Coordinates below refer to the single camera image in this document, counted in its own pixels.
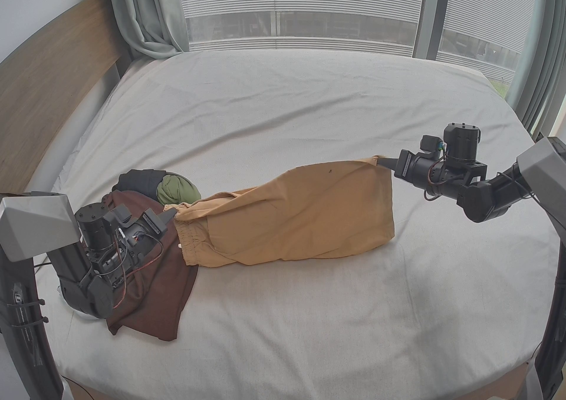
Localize white garment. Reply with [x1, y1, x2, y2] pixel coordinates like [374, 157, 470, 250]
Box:
[57, 284, 107, 324]

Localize bed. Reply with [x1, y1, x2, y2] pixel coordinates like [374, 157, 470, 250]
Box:
[0, 0, 566, 400]

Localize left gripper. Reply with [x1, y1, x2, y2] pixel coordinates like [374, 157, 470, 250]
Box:
[116, 208, 170, 264]

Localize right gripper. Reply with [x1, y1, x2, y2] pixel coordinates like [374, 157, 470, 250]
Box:
[395, 148, 445, 191]

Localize green garment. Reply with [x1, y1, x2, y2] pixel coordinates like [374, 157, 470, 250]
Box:
[157, 173, 202, 205]

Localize tan shorts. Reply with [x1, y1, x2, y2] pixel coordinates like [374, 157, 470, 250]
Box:
[173, 155, 395, 267]

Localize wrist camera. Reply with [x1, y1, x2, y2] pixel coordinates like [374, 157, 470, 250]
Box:
[420, 135, 445, 155]
[108, 205, 134, 231]

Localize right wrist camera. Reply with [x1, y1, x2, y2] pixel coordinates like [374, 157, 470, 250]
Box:
[420, 135, 445, 155]

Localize grey-green curtain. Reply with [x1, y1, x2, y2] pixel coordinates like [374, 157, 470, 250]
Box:
[104, 0, 191, 59]
[504, 0, 566, 140]

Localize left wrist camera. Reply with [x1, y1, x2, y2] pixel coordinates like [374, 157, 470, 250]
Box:
[108, 205, 134, 231]

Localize black garment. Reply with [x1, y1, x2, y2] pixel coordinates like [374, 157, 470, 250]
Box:
[111, 169, 171, 204]

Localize brown garment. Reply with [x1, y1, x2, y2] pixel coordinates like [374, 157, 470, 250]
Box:
[101, 190, 200, 342]

